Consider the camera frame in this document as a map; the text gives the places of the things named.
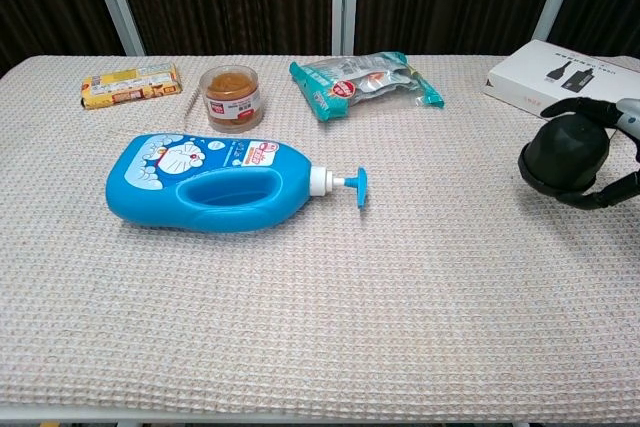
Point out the beige waffle tablecloth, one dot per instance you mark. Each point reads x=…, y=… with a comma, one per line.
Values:
x=350, y=297

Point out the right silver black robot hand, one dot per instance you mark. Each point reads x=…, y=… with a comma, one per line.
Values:
x=627, y=114

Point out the white cardboard product box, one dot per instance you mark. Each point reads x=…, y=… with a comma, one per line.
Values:
x=530, y=77

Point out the blue pump detergent bottle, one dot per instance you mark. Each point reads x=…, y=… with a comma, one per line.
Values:
x=150, y=197

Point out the yellow biscuit pack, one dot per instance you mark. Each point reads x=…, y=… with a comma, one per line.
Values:
x=130, y=87

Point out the clear plastic cookie jar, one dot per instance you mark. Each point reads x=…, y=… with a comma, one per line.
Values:
x=232, y=107

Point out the teal snack bag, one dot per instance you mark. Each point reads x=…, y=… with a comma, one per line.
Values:
x=350, y=92

